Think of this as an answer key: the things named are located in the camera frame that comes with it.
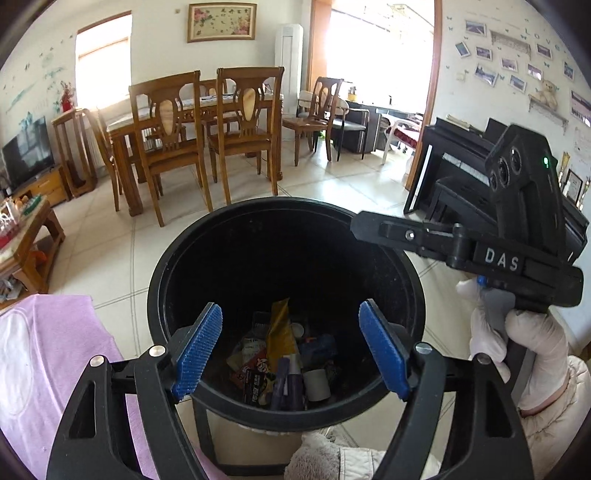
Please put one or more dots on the wooden dining table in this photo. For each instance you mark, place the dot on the wooden dining table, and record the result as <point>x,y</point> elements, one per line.
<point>120,138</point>

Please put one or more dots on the framed certificates and trophies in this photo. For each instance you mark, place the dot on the framed certificates and trophies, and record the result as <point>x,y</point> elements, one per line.
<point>575,182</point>

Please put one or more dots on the person's right hand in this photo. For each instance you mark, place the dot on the person's right hand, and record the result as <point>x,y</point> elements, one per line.
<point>540,346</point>

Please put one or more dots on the window with pink blind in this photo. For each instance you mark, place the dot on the window with pink blind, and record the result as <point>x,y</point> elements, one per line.
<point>104,60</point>

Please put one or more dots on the person's right forearm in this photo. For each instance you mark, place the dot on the person's right forearm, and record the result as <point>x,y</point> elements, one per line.
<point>563,429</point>

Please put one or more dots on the white standing air conditioner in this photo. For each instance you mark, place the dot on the white standing air conditioner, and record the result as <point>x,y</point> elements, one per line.
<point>288,69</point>

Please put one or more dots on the wooden dining chair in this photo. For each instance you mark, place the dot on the wooden dining chair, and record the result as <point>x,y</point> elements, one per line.
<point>244,134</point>
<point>166,152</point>
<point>104,147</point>
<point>314,120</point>

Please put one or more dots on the flat screen television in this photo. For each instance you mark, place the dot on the flat screen television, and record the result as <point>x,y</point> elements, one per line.
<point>27,152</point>

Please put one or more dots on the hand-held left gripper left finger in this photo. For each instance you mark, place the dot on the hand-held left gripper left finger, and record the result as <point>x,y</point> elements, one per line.
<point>198,350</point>

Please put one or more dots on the purple tube with white cap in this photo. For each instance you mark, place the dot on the purple tube with white cap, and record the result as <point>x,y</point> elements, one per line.
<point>291,385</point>

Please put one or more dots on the wooden coffee table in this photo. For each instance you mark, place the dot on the wooden coffee table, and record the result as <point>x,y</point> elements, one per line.
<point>32,249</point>

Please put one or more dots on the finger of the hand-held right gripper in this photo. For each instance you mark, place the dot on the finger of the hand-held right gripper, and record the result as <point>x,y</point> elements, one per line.
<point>397,233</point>

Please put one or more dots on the tall wooden stand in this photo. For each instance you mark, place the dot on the tall wooden stand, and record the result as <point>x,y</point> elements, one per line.
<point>74,152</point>

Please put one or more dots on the red vase with flowers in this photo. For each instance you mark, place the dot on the red vase with flowers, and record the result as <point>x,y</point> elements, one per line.
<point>67,99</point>

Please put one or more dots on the blue packet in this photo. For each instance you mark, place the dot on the blue packet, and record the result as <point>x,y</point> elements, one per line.
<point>318,350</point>

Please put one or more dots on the wooden television cabinet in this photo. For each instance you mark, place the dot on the wooden television cabinet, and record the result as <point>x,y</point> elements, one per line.
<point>46,184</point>

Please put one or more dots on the white round cap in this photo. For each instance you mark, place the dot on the white round cap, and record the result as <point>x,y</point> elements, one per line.
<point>316,384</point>

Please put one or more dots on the white chair with red cushion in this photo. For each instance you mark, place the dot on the white chair with red cushion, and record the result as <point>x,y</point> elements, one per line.
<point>406,136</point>

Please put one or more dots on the white plastic bag with labels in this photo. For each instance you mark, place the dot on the white plastic bag with labels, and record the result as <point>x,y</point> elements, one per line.
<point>247,348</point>

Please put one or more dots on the orange yellow packet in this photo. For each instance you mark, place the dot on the orange yellow packet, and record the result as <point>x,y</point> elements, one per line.
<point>279,327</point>

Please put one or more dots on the framed flower painting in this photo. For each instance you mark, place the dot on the framed flower painting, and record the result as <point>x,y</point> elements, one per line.
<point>221,22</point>

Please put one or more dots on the black upright piano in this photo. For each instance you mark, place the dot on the black upright piano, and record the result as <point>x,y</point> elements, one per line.
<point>443,147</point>

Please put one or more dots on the white wall shelf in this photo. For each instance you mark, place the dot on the white wall shelf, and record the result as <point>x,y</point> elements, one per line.
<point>549,113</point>

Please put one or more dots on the black armchair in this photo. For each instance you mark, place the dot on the black armchair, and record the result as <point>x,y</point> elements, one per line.
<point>360,127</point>

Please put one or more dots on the black bin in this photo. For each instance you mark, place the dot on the black bin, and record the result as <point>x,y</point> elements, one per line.
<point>258,258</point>

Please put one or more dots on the beige teddy bear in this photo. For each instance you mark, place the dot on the beige teddy bear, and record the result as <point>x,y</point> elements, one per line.
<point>548,92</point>

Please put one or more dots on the group of wall photos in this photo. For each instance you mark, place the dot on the group of wall photos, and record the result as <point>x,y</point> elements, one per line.
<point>489,74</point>

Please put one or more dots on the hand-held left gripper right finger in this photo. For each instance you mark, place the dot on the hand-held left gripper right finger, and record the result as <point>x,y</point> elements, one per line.
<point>383,350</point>

